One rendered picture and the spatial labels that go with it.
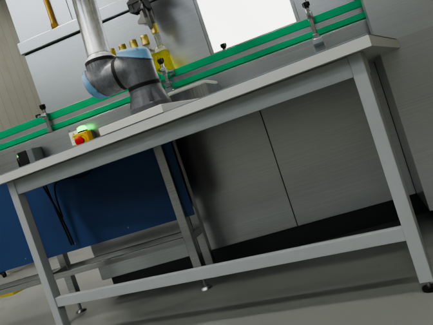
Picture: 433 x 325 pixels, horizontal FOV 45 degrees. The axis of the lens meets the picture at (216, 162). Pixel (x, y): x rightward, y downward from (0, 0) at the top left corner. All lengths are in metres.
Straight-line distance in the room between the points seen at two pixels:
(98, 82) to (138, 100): 0.17
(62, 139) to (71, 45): 0.55
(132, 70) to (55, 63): 1.04
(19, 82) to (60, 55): 9.47
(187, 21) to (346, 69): 1.16
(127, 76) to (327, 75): 0.70
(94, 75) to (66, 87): 0.88
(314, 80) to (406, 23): 0.62
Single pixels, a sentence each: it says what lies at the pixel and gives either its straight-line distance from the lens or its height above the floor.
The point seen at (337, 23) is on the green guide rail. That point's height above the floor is 0.90.
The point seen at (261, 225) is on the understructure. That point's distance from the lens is 2.56.
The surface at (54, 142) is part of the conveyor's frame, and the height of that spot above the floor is 0.83.
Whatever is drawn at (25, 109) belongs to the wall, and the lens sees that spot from 12.12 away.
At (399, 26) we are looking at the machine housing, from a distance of 2.11.
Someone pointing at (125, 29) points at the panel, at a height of 1.25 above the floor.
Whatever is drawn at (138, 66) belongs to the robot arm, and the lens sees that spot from 1.86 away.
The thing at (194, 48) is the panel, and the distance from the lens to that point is 2.54.
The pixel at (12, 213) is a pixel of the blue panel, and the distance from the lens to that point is 2.71.
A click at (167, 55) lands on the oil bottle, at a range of 2.42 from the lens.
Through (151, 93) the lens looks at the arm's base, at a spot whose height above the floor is 0.83.
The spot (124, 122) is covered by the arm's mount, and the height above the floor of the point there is 0.76.
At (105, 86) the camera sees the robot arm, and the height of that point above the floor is 0.91.
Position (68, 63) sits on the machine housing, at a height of 1.21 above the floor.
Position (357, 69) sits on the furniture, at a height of 0.67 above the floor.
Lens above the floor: 0.61
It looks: 2 degrees down
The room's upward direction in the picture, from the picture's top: 18 degrees counter-clockwise
